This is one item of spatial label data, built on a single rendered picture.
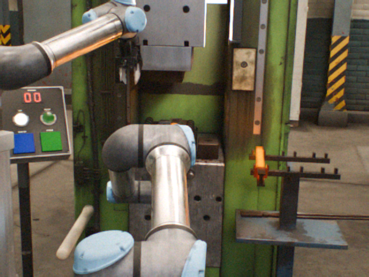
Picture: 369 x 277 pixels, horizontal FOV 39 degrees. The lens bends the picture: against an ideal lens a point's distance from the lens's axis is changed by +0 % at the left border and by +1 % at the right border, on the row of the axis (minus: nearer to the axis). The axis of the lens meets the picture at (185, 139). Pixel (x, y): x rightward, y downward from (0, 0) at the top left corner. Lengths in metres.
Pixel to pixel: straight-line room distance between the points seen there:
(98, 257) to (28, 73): 0.58
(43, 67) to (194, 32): 0.80
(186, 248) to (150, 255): 0.07
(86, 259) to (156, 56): 1.19
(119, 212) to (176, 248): 1.35
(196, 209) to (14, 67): 1.04
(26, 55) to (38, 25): 7.50
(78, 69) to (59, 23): 6.49
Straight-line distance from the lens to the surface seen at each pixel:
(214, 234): 2.18
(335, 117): 7.67
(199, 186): 2.11
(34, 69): 1.41
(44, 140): 2.03
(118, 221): 2.41
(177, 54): 2.07
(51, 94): 2.11
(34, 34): 8.94
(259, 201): 2.36
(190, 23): 2.06
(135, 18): 1.58
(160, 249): 1.05
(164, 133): 1.36
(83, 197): 2.40
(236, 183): 2.31
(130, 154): 1.35
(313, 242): 1.98
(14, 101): 2.08
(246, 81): 2.20
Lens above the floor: 1.48
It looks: 13 degrees down
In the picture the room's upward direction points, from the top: 1 degrees clockwise
